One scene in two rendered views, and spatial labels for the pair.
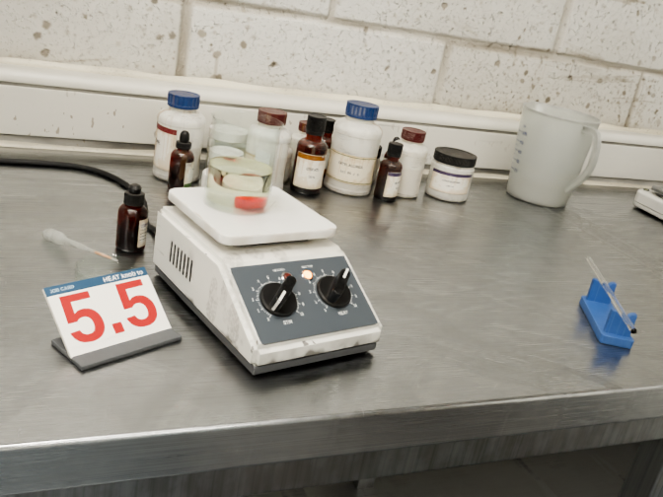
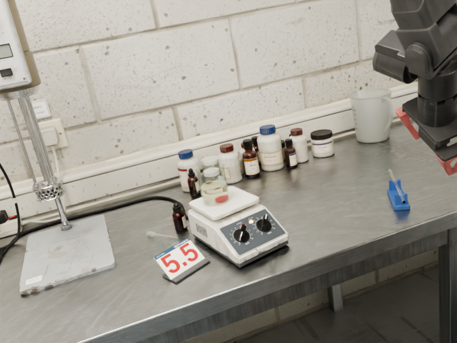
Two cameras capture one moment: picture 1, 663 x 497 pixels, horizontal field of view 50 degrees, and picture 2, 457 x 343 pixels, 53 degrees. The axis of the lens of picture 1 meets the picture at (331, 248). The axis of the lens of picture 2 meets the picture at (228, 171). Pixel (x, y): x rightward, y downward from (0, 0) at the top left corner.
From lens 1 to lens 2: 36 cm
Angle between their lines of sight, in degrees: 10
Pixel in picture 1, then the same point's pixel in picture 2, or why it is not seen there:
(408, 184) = (302, 156)
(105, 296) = (176, 253)
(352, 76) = (260, 111)
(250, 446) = (244, 294)
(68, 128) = (141, 181)
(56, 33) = (124, 141)
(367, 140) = (273, 143)
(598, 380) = (390, 229)
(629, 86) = not seen: hidden behind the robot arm
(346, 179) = (271, 164)
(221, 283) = (217, 235)
